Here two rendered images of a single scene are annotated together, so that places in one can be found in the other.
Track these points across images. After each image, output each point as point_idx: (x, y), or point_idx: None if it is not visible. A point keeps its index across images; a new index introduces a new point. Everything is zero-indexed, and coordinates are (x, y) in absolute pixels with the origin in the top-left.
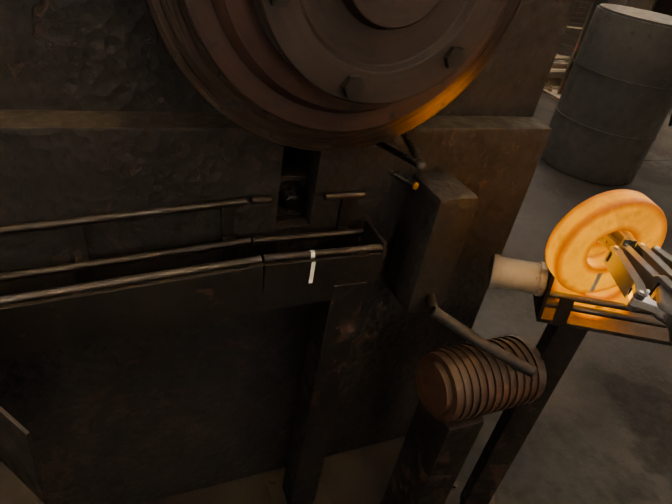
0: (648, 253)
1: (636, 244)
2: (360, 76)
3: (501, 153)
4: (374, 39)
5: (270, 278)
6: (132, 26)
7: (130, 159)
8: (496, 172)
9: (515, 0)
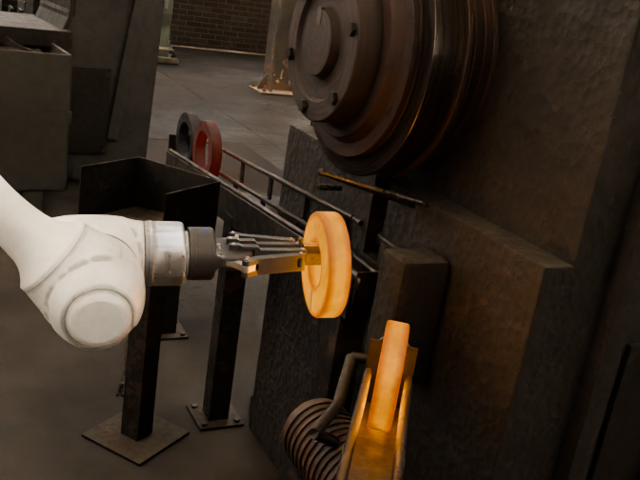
0: (290, 248)
1: (307, 251)
2: (307, 101)
3: (496, 271)
4: (317, 83)
5: None
6: None
7: (328, 166)
8: (492, 294)
9: (422, 86)
